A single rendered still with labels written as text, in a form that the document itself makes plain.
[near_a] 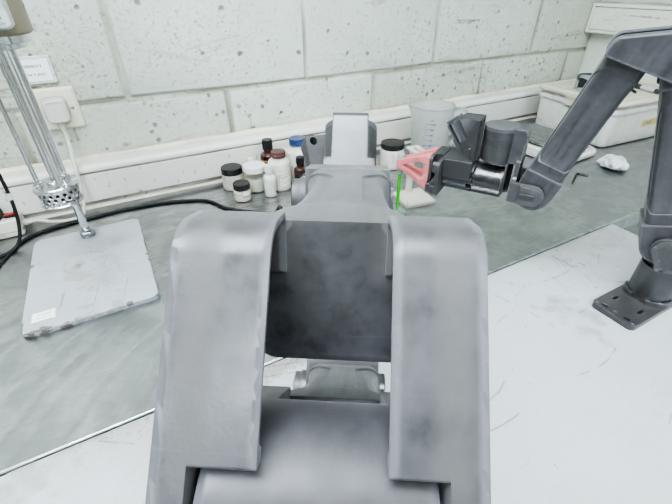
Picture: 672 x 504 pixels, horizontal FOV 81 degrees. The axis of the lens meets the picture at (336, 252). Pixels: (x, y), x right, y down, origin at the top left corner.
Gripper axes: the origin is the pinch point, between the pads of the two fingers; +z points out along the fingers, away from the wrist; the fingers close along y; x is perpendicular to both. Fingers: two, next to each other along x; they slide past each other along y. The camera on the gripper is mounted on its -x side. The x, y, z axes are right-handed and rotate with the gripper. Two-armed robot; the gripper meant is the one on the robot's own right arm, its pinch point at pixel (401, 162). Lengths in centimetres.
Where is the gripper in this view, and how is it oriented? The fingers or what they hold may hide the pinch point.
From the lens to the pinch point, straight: 81.9
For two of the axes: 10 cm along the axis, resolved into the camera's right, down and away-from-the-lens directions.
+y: -5.1, 4.9, -7.0
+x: 0.2, 8.3, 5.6
